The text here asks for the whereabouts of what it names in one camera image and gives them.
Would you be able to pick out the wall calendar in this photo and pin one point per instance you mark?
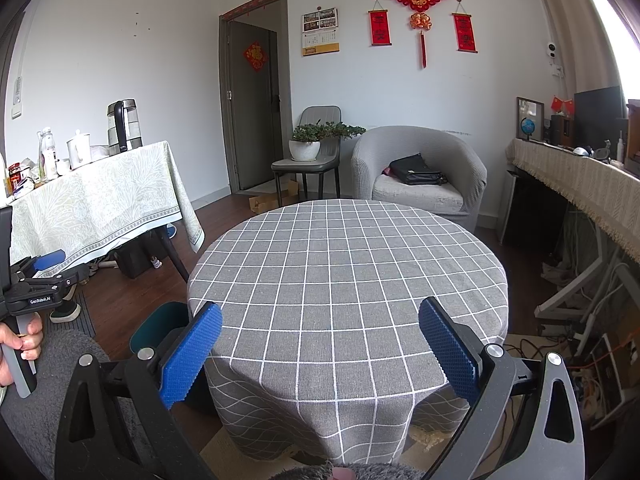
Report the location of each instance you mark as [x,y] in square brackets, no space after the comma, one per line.
[320,35]

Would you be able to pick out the blue shoe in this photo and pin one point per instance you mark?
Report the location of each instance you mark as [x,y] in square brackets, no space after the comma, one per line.
[170,230]

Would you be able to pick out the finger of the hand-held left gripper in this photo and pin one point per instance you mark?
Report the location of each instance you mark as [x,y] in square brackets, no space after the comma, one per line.
[50,260]
[67,277]

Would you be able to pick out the red hanging scroll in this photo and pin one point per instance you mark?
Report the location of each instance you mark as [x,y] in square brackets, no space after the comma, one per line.
[465,32]
[380,27]

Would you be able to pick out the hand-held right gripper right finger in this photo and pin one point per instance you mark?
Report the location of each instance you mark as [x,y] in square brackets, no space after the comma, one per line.
[447,350]

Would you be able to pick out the bright window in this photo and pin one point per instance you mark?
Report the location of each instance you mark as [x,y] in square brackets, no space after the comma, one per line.
[612,10]

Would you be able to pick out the white metal desk frame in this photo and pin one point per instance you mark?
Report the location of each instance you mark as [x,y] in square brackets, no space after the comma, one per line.
[585,280]

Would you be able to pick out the glass electric kettle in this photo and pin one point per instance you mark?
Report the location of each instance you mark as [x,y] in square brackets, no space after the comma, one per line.
[122,125]

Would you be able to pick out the black handbag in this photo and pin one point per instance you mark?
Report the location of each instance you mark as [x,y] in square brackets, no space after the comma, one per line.
[415,170]

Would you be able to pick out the black table leg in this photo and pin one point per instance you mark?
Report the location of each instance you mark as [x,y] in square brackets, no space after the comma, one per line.
[175,255]

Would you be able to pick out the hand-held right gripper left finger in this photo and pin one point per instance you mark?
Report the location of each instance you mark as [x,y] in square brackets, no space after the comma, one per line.
[192,355]

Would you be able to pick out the black monitor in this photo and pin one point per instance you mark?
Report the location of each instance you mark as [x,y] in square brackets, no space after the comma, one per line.
[597,117]

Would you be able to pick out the grey door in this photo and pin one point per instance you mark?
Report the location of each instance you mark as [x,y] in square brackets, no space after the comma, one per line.
[255,125]

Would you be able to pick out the small red flag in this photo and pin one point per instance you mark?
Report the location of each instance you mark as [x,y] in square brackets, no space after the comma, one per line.
[557,104]
[569,106]

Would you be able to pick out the red lidded jar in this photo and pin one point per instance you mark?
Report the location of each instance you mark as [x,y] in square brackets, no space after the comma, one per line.
[14,177]

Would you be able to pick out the potted plant in white pot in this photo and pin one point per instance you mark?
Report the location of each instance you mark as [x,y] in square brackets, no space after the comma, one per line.
[304,151]

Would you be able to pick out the small white cup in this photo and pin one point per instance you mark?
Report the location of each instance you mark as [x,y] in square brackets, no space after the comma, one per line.
[63,167]

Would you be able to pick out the clear plastic bottle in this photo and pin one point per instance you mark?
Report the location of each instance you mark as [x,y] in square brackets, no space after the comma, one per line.
[47,155]

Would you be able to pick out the slim white bottle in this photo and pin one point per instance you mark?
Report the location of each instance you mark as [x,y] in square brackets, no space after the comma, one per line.
[621,147]

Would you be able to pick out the framed picture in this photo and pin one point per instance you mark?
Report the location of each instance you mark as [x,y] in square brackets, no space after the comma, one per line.
[530,107]

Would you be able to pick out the small blue globe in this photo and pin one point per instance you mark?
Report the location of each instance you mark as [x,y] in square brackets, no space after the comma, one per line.
[528,126]

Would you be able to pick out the red diamond door decoration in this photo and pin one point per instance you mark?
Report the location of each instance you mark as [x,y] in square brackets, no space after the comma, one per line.
[255,56]

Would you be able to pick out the grey checked tablecloth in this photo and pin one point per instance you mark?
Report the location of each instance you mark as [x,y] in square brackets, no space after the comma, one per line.
[350,285]

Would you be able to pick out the grey dining chair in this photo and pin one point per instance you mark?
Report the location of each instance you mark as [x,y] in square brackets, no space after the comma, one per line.
[320,115]

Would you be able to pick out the person's left hand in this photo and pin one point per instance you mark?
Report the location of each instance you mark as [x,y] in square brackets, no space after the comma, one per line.
[32,340]

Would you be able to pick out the grey armchair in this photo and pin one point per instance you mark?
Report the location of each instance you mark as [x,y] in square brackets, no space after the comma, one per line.
[415,142]

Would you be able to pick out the white jug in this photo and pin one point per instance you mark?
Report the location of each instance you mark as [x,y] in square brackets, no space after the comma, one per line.
[79,152]

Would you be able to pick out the white security camera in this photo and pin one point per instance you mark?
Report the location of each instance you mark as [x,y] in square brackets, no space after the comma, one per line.
[552,51]

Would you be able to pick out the side shelf with lace cloth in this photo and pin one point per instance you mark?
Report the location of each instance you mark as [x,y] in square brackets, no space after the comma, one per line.
[560,165]

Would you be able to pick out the cardboard box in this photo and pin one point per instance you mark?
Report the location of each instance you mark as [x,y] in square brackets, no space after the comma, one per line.
[262,204]

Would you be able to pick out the dark ribbed floor mat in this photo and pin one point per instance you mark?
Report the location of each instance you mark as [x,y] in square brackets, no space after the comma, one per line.
[87,312]

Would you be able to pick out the dark teal trash bin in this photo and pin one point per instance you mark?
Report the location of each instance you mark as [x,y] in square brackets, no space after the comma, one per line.
[160,325]

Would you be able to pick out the black storage box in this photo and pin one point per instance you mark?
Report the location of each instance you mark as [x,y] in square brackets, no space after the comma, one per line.
[132,260]

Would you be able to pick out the pale floral tablecloth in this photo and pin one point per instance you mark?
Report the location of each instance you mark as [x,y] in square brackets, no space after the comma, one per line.
[100,200]

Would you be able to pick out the black cabinet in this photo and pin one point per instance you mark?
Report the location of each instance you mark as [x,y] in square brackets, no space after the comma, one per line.
[530,210]

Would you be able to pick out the black and white shoe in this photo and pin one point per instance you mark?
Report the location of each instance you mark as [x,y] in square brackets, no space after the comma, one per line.
[65,312]

